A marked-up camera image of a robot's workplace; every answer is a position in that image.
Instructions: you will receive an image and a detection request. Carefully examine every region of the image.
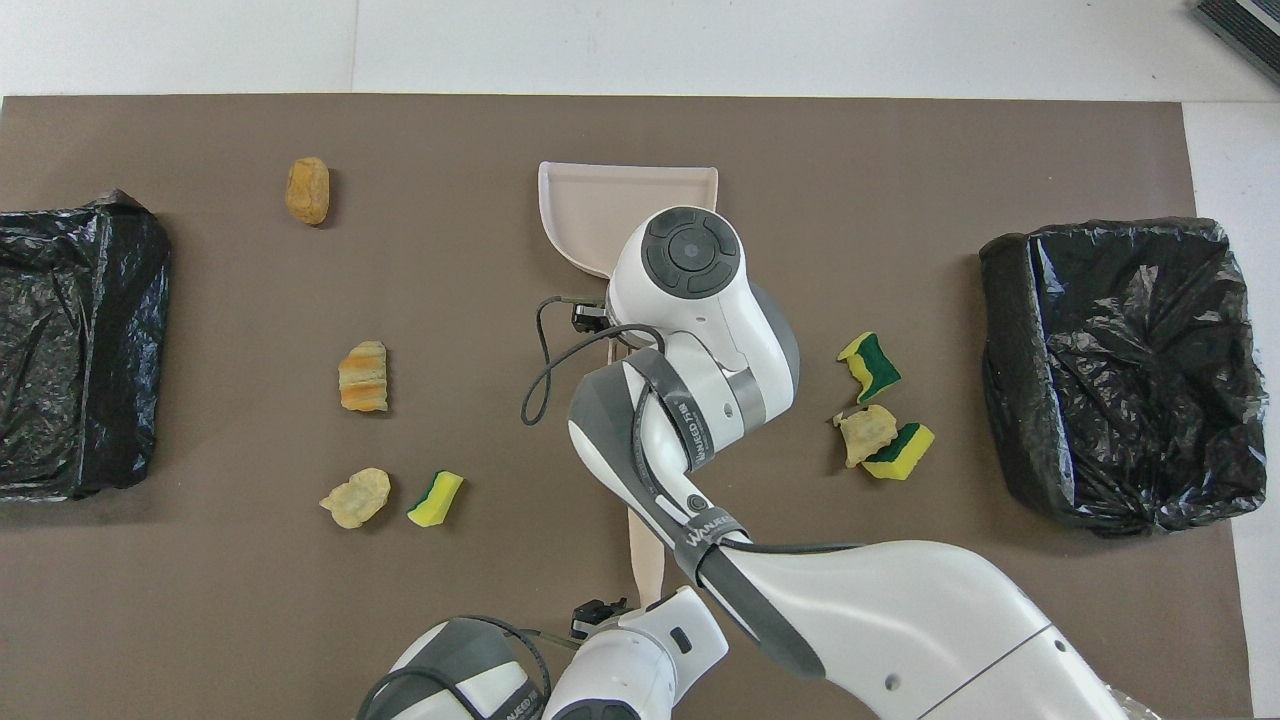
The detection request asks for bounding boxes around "pale yellow scrap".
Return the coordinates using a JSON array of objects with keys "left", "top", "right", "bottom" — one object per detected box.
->
[
  {"left": 832, "top": 404, "right": 899, "bottom": 470},
  {"left": 319, "top": 467, "right": 392, "bottom": 530}
]

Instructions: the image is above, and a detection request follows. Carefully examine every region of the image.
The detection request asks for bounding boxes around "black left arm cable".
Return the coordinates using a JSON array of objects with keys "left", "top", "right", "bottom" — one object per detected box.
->
[{"left": 357, "top": 614, "right": 553, "bottom": 720}]

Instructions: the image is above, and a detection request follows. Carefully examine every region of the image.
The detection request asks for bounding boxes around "beige plastic dustpan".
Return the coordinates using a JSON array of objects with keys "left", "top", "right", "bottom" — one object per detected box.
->
[{"left": 537, "top": 161, "right": 719, "bottom": 366}]

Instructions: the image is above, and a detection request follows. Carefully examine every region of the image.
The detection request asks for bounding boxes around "brown table mat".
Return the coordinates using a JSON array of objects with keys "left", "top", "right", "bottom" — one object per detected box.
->
[{"left": 0, "top": 94, "right": 1255, "bottom": 720}]

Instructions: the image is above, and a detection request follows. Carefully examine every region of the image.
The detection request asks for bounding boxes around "dark ribbed panel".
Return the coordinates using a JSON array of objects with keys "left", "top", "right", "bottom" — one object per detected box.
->
[{"left": 1192, "top": 0, "right": 1280, "bottom": 86}]

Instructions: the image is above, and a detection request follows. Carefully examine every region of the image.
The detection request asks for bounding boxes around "orange brown nugget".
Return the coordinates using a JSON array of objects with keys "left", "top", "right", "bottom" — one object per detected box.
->
[{"left": 285, "top": 156, "right": 331, "bottom": 227}]

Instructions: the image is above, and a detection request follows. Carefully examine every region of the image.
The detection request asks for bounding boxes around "bin with black bag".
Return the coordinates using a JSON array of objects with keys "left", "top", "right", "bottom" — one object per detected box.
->
[
  {"left": 0, "top": 188, "right": 172, "bottom": 503},
  {"left": 978, "top": 217, "right": 1271, "bottom": 538}
]

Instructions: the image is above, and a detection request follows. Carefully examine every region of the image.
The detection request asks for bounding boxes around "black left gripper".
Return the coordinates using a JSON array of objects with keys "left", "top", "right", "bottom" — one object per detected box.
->
[{"left": 572, "top": 598, "right": 631, "bottom": 639}]

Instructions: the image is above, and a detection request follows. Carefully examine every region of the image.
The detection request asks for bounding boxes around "beige hand brush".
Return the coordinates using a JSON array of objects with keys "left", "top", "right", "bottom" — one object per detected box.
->
[{"left": 625, "top": 503, "right": 667, "bottom": 608}]

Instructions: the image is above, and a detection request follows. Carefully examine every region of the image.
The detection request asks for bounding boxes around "yellow green sponge piece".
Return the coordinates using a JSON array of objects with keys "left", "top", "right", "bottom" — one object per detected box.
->
[
  {"left": 406, "top": 470, "right": 466, "bottom": 528},
  {"left": 862, "top": 422, "right": 937, "bottom": 482},
  {"left": 837, "top": 331, "right": 903, "bottom": 405}
]

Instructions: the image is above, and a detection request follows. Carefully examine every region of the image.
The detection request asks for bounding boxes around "striped cream orange bread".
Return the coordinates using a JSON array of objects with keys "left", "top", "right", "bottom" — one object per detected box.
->
[{"left": 337, "top": 340, "right": 390, "bottom": 414}]

